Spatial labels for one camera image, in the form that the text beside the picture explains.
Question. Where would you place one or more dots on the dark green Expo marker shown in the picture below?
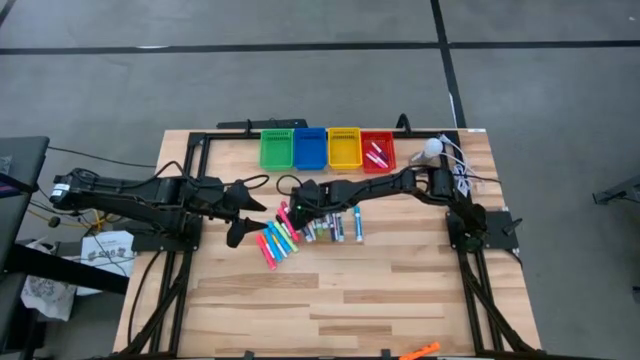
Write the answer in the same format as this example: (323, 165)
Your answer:
(340, 229)

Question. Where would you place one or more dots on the white bulb lamp wooden base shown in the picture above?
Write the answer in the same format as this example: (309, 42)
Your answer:
(433, 146)

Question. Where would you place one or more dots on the green plastic basket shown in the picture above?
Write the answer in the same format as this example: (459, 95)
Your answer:
(276, 150)

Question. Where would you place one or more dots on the orange highlighter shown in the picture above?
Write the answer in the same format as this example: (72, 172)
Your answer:
(420, 351)

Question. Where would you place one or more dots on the orange cap white marker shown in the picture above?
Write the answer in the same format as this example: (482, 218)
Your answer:
(280, 247)

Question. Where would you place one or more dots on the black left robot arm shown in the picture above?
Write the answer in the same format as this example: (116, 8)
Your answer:
(125, 195)

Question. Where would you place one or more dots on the black clamp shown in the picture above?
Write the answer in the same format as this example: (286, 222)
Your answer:
(385, 355)
(248, 356)
(248, 129)
(399, 122)

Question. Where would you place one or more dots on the black desk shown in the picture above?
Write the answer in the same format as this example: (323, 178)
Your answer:
(22, 160)

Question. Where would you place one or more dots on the blue plastic basket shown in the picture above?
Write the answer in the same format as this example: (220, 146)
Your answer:
(310, 150)

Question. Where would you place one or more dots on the thin black marker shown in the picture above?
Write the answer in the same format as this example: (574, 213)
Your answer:
(280, 219)

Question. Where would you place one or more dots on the black metal table frame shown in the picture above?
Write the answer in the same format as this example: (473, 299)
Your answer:
(196, 139)

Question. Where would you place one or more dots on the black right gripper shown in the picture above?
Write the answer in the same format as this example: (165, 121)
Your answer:
(310, 197)

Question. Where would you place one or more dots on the purple Expo marker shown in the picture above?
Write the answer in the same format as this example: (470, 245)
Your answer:
(380, 151)

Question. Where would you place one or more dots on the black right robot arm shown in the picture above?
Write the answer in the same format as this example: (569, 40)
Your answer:
(380, 187)

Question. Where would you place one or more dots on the red plastic basket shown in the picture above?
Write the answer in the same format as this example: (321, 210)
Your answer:
(367, 140)

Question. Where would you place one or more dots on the teal Expo marker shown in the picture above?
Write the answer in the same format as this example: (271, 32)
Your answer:
(358, 225)

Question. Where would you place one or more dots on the blue highlighter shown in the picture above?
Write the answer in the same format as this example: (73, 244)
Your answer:
(279, 237)
(273, 244)

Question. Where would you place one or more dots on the black beam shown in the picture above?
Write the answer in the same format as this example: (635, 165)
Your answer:
(60, 267)

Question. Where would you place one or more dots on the light green Expo marker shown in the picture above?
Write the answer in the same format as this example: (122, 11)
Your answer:
(320, 230)

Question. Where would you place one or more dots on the yellow plastic basket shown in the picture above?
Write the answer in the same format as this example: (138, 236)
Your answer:
(345, 149)

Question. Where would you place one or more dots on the white paper sheet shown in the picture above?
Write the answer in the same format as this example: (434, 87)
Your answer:
(117, 270)

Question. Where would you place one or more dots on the white printed bag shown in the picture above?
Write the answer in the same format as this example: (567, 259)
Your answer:
(47, 300)

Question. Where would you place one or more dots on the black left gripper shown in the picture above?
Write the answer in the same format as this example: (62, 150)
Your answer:
(212, 197)

